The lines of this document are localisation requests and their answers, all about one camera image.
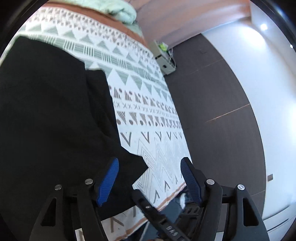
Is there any large black shirt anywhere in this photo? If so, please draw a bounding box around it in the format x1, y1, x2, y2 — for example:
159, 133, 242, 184
1, 37, 147, 240

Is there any patterned white bedspread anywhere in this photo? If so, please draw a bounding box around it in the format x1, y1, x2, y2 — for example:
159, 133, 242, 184
4, 5, 193, 241

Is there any white bedside table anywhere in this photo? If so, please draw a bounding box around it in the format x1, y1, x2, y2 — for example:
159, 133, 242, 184
154, 41, 176, 75

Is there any green item on bedside table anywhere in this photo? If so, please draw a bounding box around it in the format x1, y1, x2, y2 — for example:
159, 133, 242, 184
159, 42, 168, 52

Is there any right pink curtain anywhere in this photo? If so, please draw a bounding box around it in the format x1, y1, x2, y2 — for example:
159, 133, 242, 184
128, 0, 250, 47

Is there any mint green duvet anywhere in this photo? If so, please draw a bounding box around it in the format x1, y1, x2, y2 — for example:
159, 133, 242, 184
76, 0, 145, 38

